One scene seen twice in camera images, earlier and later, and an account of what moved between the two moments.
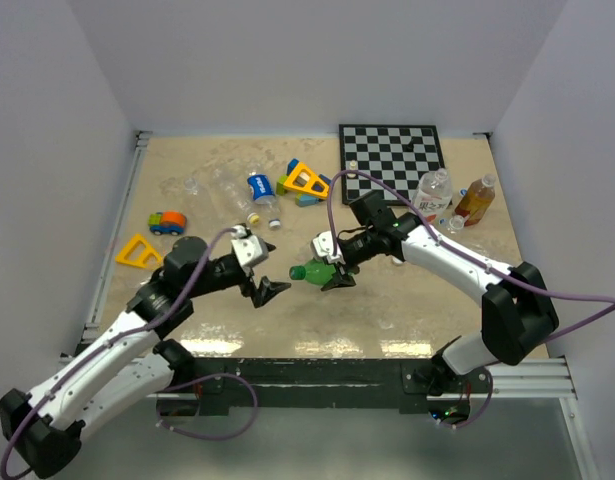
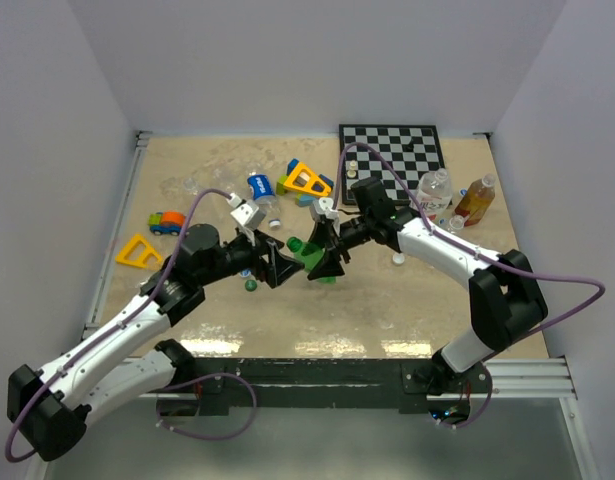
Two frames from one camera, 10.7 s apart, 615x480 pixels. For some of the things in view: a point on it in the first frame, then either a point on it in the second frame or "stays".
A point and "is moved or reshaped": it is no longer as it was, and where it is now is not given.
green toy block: x=280 y=191 stays
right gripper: x=339 y=280 to x=329 y=236
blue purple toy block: x=324 y=178 stays
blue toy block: x=291 y=165 stays
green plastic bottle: x=318 y=271 is moved or reshaped
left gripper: x=261 y=293 to x=278 y=266
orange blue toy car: x=167 y=222 stays
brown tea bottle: x=476 y=199 stays
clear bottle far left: x=191 y=186 stays
